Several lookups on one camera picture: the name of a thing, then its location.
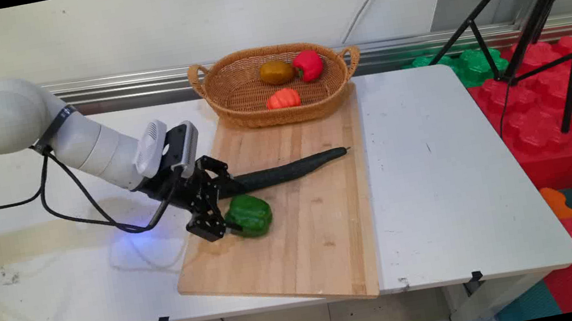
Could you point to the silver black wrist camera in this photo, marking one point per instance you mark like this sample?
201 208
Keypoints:
183 148

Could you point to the green foam block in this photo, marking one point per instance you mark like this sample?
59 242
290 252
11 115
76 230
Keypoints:
472 65

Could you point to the long dark green cucumber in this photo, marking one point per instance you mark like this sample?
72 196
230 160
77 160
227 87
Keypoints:
288 171

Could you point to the white table leg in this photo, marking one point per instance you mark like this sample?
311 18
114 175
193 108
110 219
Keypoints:
492 300

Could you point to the brown toy potato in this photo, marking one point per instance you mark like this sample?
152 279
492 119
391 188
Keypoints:
276 72

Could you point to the orange foam piece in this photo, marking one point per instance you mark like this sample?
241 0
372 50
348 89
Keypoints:
555 203

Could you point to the green toy bell pepper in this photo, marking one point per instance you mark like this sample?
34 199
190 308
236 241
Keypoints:
250 216

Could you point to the large red foam block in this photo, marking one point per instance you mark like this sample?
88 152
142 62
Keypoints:
545 131

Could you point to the red toy bell pepper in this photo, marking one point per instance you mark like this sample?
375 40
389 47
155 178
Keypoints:
309 65

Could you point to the teal foam floor mat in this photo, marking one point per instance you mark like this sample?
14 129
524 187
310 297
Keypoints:
527 306

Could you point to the aluminium wall rail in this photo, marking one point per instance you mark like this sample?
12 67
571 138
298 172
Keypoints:
417 45

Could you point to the orange toy pumpkin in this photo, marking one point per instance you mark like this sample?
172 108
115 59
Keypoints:
283 99

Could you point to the wooden cutting board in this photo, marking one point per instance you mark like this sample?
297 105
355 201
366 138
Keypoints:
301 221

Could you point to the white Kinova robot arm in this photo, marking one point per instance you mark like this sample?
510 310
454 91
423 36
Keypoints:
9 115

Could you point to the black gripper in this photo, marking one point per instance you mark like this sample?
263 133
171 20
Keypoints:
181 187

